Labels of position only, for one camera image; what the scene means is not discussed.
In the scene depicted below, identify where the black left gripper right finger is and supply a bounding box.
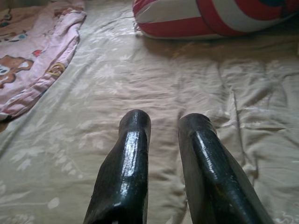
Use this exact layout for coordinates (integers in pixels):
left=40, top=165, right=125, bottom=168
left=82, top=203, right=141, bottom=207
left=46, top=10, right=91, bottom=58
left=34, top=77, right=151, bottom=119
left=177, top=112, right=274, bottom=224

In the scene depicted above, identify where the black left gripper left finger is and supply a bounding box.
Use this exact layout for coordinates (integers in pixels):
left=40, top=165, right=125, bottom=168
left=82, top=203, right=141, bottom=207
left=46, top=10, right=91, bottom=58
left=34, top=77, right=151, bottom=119
left=83, top=109, right=152, bottom=224

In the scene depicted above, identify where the pink cartoon blanket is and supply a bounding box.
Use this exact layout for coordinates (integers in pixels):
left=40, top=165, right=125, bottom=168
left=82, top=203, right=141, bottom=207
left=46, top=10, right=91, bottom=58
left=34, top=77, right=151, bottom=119
left=0, top=0, right=87, bottom=122

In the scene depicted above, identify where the beige floral bed sheet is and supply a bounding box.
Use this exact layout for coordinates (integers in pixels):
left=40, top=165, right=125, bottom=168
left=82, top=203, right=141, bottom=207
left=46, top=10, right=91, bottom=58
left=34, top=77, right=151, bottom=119
left=0, top=0, right=299, bottom=224

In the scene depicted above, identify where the red white striped bolster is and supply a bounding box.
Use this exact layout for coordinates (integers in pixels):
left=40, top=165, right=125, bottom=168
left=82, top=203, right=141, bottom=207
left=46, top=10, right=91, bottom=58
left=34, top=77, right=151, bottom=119
left=132, top=0, right=299, bottom=40

